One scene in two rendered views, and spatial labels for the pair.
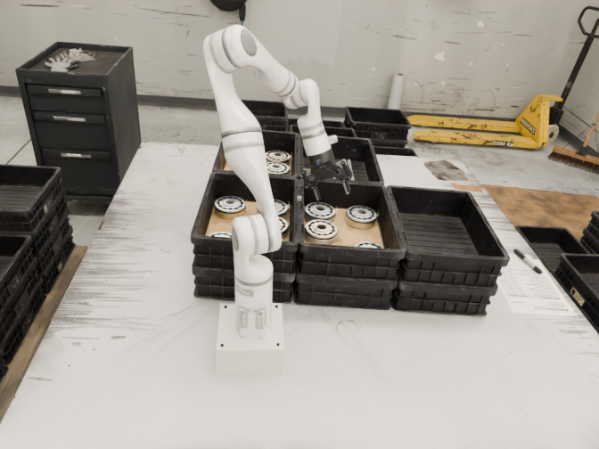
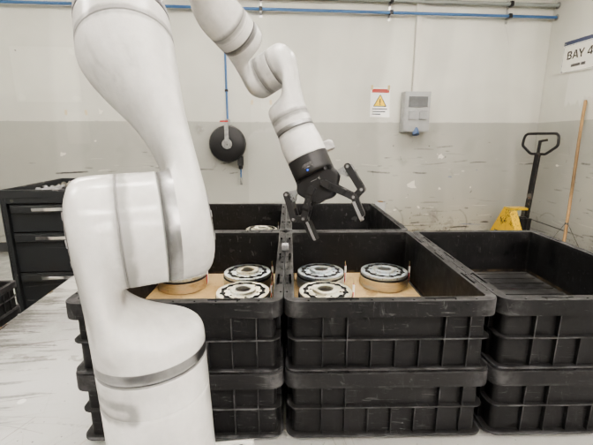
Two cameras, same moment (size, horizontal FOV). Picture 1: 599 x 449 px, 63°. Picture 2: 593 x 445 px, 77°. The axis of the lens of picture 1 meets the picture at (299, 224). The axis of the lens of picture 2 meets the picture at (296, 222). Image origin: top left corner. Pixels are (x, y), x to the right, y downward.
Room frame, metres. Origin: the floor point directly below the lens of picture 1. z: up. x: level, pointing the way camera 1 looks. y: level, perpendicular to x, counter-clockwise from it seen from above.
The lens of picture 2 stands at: (0.62, -0.04, 1.14)
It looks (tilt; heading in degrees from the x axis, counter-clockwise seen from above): 13 degrees down; 2
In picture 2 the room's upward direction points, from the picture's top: straight up
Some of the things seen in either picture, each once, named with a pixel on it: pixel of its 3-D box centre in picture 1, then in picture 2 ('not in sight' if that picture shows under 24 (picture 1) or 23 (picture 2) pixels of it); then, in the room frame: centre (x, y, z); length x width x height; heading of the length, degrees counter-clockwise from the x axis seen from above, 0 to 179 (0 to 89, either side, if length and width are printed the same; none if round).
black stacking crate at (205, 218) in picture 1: (250, 221); (206, 289); (1.28, 0.16, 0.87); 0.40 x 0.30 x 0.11; 3
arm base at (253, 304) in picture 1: (253, 300); (163, 438); (0.91, 0.09, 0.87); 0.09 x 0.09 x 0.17; 1
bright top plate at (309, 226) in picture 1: (321, 228); (325, 291); (1.29, -0.07, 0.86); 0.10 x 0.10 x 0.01
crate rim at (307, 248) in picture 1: (347, 215); (364, 262); (1.30, -0.14, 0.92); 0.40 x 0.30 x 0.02; 3
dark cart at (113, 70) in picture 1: (91, 132); (84, 257); (2.72, 1.32, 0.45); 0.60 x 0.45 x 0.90; 7
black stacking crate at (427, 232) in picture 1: (437, 235); (518, 286); (1.32, -0.44, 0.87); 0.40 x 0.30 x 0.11; 3
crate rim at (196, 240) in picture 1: (250, 207); (205, 263); (1.28, 0.16, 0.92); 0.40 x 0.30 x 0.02; 3
